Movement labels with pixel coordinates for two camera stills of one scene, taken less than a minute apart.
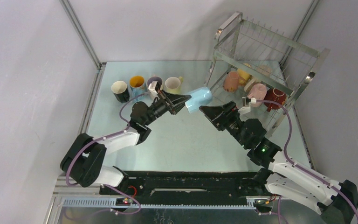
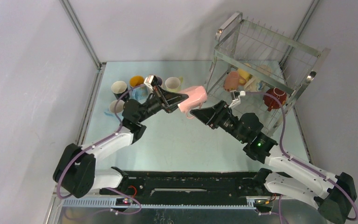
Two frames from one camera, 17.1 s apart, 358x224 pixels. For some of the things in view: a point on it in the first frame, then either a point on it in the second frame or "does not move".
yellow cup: (173, 85) does not move
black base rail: (184, 186) does not move
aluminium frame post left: (66, 6) does not move
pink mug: (258, 92) to (197, 95)
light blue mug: (201, 96) to (120, 107)
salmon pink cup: (230, 82) does not move
